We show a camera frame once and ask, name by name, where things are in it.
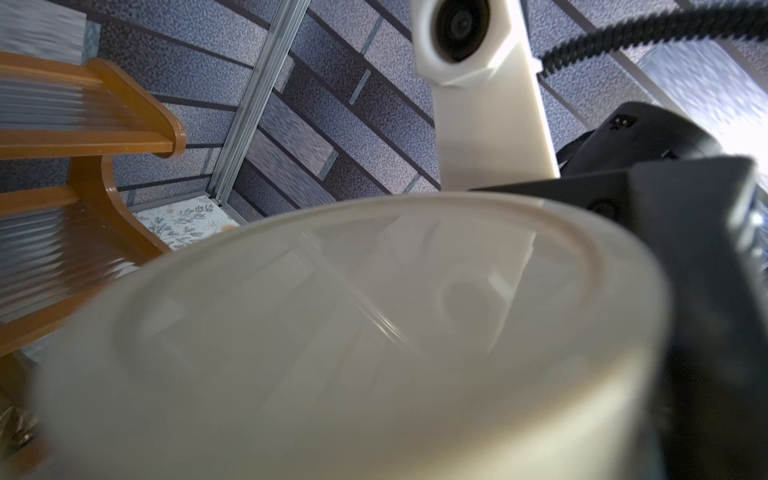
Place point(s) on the wooden two-tier shelf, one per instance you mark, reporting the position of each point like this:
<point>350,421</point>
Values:
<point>61,245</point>

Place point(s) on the floral table mat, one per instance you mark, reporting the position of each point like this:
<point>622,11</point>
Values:
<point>183,223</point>

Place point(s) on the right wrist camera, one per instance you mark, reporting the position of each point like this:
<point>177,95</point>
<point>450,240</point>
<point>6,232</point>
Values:
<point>490,122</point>

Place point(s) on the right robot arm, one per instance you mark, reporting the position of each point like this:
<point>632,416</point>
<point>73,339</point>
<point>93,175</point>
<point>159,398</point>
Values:
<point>636,138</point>

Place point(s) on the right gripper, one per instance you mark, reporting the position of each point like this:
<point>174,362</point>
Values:
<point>620,328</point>

